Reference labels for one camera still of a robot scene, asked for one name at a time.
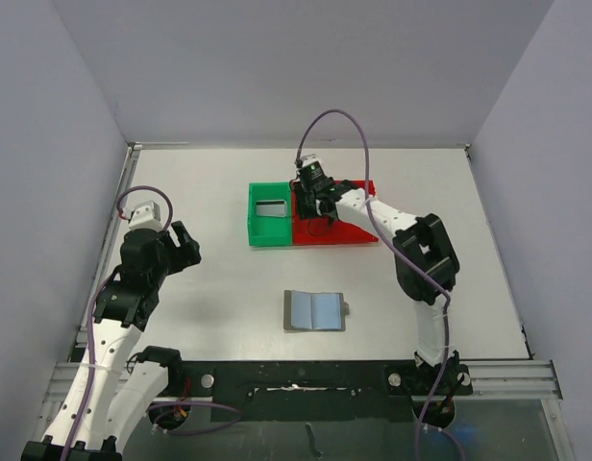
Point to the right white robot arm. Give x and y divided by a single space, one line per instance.
425 261

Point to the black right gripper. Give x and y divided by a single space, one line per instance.
307 203

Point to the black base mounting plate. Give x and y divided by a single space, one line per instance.
329 391

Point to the grey card holder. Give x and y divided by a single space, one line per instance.
310 312

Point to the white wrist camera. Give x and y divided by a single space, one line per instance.
144 216
305 161

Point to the front aluminium frame rail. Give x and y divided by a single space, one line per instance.
512 379

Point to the right red plastic bin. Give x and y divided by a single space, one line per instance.
358 185

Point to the green plastic bin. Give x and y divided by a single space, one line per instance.
269 232

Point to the silver VIP card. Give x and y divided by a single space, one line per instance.
274 208

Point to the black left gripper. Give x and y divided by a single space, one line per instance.
186 254

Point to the aluminium table edge rail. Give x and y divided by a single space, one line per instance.
163 167

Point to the red plastic bin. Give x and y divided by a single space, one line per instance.
308 230
358 185

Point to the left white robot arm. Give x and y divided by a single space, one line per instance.
97 417

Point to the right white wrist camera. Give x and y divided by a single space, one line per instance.
305 161

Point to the middle red plastic bin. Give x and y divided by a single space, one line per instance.
308 230

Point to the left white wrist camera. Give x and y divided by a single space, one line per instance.
144 216

